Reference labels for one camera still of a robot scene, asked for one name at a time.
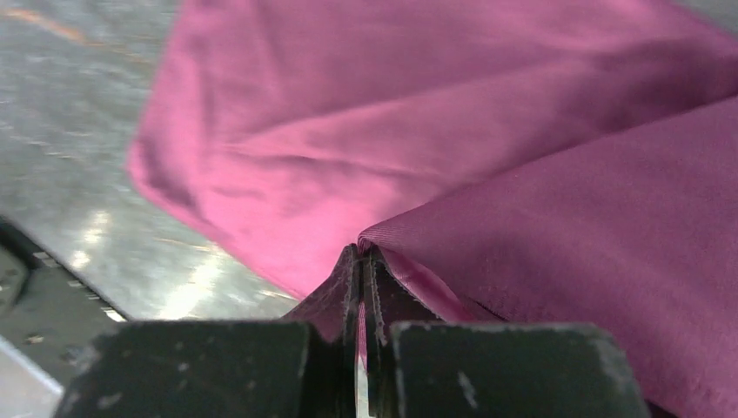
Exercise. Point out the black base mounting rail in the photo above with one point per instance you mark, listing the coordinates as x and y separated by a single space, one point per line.
48 314

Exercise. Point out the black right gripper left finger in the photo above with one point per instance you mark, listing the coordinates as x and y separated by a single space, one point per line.
300 365

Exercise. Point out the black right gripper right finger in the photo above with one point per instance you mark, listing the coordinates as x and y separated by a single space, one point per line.
420 366

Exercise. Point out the magenta satin napkin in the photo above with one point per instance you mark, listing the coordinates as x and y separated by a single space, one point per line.
522 160

